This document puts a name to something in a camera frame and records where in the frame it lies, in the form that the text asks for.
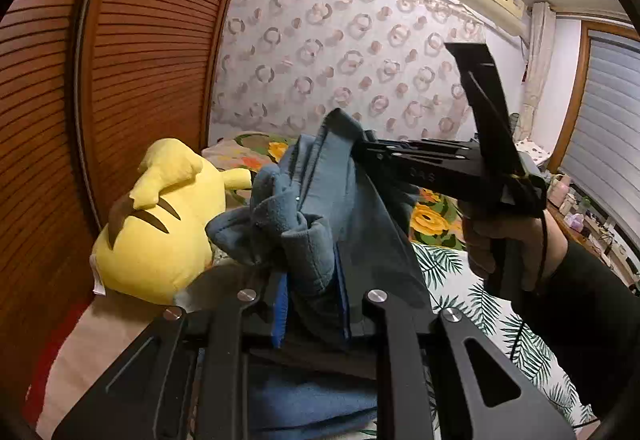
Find pink circle pattern curtain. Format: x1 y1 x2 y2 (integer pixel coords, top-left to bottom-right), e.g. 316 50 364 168
209 0 485 140

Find pink thermos bottle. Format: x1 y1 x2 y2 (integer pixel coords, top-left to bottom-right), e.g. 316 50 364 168
548 174 572 208

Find folded blue denim jeans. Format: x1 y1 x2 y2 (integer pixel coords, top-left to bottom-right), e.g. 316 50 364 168
247 361 378 439

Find brown louvered wardrobe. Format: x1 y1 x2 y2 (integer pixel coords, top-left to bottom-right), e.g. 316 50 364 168
1 0 230 427

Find cream tied side curtain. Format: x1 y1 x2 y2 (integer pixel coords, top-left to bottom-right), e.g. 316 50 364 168
515 2 556 141

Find grey window roller blind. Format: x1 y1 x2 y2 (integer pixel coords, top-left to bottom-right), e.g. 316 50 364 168
560 30 639 244

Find wooden sideboard cabinet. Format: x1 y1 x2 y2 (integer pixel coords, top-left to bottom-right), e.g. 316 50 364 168
547 202 639 295

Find polka dot open box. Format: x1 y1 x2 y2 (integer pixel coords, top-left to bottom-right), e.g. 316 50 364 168
515 138 551 166

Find yellow plush toy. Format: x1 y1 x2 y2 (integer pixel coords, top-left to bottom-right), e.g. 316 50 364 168
89 138 252 305

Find teal blue shorts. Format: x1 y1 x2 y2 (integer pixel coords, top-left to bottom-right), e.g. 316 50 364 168
206 109 431 344

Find right hand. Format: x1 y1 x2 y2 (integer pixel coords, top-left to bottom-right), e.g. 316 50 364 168
462 206 568 292

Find black sleeved right forearm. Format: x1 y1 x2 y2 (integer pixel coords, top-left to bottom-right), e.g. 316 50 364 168
512 243 639 418

